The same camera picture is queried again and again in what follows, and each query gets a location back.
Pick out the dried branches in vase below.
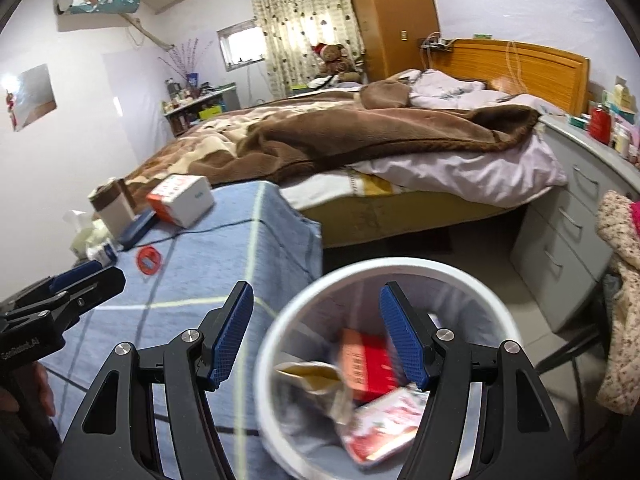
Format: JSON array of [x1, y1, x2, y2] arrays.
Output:
[[159, 36, 213, 86]]

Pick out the white and orange box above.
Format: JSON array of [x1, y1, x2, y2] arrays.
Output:
[[146, 174, 216, 228]]

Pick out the blue white small packet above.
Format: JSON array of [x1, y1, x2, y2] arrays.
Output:
[[86, 241, 121, 267]]

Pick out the red white packet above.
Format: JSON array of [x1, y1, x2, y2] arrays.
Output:
[[344, 387, 433, 467]]

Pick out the pale pink duvet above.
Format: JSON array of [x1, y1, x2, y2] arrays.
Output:
[[350, 67, 568, 208]]

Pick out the grey shelf with bottles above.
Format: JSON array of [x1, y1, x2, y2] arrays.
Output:
[[162, 82, 241, 137]]

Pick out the red jar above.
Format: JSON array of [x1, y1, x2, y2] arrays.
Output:
[[588, 102, 613, 143]]

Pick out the wooden bed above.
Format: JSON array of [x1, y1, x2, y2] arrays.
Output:
[[122, 37, 591, 248]]

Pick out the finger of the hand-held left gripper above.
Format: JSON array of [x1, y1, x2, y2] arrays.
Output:
[[0, 266, 127, 332], [47, 260, 107, 292]]

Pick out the grey drawer cabinet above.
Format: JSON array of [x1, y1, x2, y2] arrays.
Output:
[[510, 112, 640, 333]]

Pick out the patterned paper cup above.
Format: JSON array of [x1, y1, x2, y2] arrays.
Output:
[[274, 360, 353, 423]]

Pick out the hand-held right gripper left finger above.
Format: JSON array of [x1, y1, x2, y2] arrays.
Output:
[[50, 281, 255, 480]]

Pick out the heart patterned curtain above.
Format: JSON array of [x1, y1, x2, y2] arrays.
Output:
[[247, 0, 366, 101]]

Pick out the black cable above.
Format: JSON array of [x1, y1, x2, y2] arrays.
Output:
[[117, 220, 253, 253]]

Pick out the white yellow bed sheet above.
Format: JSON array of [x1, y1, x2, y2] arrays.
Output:
[[280, 167, 426, 211]]

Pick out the beige floral garment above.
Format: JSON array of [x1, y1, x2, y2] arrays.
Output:
[[595, 190, 640, 416]]

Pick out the blue checked tablecloth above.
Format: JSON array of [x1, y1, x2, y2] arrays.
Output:
[[37, 180, 323, 480]]

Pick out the brown cream patterned blanket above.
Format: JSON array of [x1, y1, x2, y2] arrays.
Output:
[[122, 100, 361, 191]]

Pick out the yellow green tissue box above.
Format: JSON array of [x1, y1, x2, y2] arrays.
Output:
[[602, 76, 640, 116]]

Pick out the air conditioner pipe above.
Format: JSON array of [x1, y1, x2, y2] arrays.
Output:
[[122, 12, 176, 51]]

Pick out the brown teddy bear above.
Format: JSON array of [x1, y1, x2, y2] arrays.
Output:
[[311, 42, 362, 83]]

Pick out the white charging cable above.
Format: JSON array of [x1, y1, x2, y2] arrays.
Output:
[[505, 40, 531, 93]]

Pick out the wooden wardrobe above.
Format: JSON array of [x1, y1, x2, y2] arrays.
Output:
[[340, 0, 441, 83]]

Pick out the red round plastic ring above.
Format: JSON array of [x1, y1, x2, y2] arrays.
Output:
[[136, 245, 163, 276]]

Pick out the white and brown box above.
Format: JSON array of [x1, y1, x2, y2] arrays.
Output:
[[89, 177, 137, 238]]

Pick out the shiny wall picture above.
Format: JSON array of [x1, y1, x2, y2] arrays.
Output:
[[2, 63, 58, 132]]

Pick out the small window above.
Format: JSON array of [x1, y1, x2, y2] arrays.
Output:
[[216, 19, 266, 73]]

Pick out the person's left hand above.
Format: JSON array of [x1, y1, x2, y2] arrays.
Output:
[[26, 362, 54, 418]]

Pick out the dark blue flat case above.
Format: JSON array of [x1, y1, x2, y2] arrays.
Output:
[[118, 208, 158, 251]]

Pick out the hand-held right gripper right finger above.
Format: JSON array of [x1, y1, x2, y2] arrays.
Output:
[[378, 281, 583, 480]]

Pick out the white round waste bin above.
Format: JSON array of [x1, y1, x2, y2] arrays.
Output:
[[254, 257, 523, 480]]

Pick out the brown fleece blanket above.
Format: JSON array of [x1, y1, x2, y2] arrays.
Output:
[[200, 80, 541, 186]]

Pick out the white tissue pack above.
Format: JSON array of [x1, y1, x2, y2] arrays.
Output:
[[62, 209, 108, 257]]

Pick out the clear plastic bottle red label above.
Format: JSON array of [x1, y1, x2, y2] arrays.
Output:
[[337, 329, 406, 406]]

